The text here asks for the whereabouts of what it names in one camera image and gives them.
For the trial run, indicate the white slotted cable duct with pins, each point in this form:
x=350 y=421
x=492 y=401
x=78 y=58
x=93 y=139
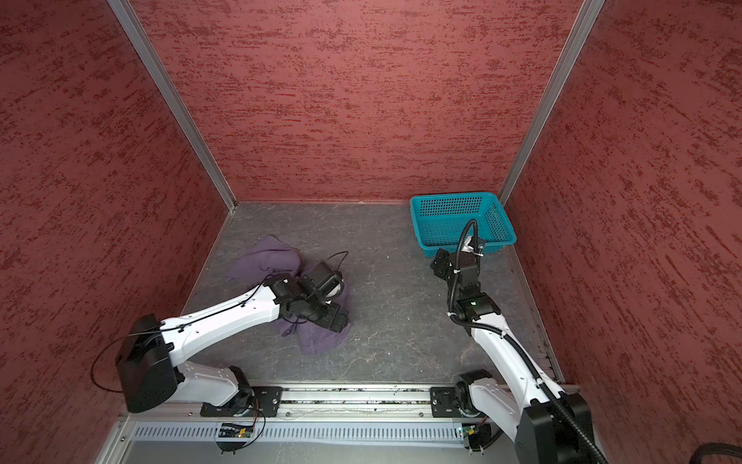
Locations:
x=446 y=434

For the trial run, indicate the teal plastic basket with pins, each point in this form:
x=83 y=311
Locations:
x=439 y=219

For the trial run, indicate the right small circuit board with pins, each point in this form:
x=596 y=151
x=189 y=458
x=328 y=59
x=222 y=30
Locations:
x=476 y=436

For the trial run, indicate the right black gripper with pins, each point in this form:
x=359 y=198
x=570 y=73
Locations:
x=440 y=263

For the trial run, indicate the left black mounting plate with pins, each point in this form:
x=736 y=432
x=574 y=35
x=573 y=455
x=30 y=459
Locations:
x=255 y=402

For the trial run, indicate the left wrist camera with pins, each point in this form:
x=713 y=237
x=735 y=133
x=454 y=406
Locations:
x=323 y=282

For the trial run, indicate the purple trousers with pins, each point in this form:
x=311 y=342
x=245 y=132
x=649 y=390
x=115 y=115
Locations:
x=270 y=256

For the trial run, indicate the aluminium corner post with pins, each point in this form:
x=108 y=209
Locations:
x=134 y=30
x=571 y=50

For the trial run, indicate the left aluminium corner post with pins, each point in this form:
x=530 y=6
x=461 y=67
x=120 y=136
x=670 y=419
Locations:
x=134 y=30

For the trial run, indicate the left small circuit board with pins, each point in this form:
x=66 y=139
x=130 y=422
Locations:
x=235 y=431

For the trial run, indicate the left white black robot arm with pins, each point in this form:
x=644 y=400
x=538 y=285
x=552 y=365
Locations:
x=155 y=363

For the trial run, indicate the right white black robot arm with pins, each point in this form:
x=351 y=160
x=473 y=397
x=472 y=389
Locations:
x=544 y=422

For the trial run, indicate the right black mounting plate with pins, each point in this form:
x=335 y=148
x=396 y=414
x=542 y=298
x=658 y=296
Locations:
x=444 y=403

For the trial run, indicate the small circuit board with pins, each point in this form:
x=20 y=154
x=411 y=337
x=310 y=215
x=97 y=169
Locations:
x=476 y=436
x=235 y=431

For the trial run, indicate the right aluminium corner post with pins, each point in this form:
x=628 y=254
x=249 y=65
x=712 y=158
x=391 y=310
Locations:
x=571 y=50

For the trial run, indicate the black mounting plate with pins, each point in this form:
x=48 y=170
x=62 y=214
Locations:
x=444 y=403
x=255 y=402

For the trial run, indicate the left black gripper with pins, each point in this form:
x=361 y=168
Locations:
x=328 y=322

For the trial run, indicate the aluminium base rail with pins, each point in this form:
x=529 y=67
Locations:
x=324 y=402

